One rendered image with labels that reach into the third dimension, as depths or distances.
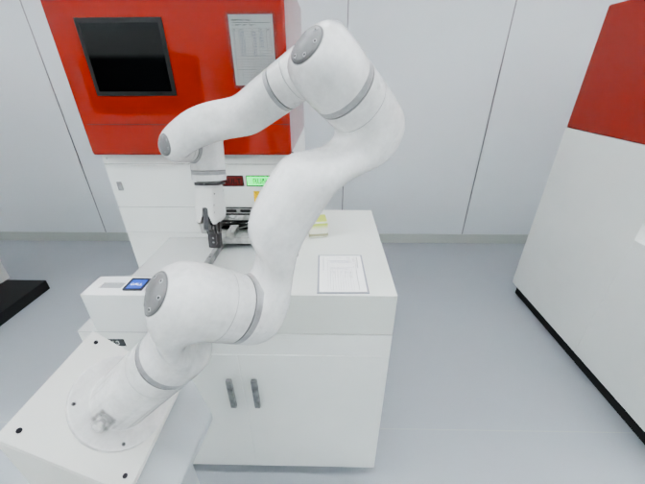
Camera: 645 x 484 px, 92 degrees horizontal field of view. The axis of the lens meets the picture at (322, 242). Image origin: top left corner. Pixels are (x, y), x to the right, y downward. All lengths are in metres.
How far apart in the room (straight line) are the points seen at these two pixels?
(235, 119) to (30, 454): 0.69
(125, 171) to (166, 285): 1.19
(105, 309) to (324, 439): 0.90
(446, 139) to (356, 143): 2.54
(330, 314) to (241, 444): 0.74
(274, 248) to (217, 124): 0.34
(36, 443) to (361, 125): 0.74
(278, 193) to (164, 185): 1.14
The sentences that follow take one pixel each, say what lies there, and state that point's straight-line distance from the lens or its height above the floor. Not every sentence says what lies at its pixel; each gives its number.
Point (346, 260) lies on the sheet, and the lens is 1.03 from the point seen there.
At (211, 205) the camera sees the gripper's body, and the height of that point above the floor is 1.22.
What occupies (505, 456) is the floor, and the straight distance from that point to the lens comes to 1.88.
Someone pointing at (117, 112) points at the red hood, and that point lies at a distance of 1.51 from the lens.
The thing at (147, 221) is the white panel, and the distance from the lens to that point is 1.68.
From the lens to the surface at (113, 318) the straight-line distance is 1.14.
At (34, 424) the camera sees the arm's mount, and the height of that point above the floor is 0.98.
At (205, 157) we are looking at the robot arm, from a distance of 0.82.
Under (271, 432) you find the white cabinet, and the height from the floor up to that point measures 0.32.
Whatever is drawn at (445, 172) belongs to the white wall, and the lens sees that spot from 3.10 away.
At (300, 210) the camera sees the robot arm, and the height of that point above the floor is 1.33.
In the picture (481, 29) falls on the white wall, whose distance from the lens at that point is 3.04.
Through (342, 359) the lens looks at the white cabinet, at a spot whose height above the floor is 0.72.
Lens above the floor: 1.51
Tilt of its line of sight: 28 degrees down
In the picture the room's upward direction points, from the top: straight up
